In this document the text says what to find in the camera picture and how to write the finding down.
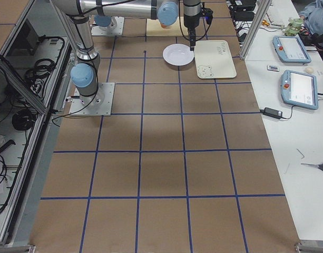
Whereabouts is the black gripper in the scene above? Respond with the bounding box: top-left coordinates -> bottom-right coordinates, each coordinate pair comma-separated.
188,7 -> 213,51

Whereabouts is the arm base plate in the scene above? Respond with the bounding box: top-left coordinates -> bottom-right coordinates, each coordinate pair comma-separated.
69,82 -> 115,117
91,15 -> 124,37

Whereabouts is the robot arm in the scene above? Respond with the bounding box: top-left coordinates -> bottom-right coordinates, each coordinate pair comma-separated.
94,15 -> 118,30
52,1 -> 213,82

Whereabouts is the lower blue teach pendant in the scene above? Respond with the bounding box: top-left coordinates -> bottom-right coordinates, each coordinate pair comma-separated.
280,70 -> 319,110

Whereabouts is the cream bear tray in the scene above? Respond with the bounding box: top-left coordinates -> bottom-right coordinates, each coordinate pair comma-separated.
194,40 -> 237,79

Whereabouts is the blue teach pendant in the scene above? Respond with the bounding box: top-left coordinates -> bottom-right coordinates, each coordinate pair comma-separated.
280,70 -> 319,110
272,36 -> 311,64

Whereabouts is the beige egg shaped object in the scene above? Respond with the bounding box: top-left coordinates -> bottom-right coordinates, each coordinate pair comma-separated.
305,67 -> 314,74

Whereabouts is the bamboo cutting board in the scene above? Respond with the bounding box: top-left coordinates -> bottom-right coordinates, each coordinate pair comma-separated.
146,16 -> 188,37

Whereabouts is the upper blue teach pendant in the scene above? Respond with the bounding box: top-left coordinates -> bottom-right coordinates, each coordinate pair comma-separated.
272,36 -> 311,64

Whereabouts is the aluminium frame post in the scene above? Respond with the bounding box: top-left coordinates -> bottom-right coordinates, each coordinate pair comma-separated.
240,0 -> 272,60

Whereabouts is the white round plate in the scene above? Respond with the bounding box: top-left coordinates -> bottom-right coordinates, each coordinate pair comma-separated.
162,44 -> 194,66

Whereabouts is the black power adapter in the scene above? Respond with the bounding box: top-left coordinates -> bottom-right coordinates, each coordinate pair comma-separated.
260,107 -> 282,120

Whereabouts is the small white card box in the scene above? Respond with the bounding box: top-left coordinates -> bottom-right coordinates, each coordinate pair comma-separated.
267,65 -> 280,72

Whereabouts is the green white tape stack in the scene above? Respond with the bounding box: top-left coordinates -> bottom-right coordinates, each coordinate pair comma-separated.
284,18 -> 304,36

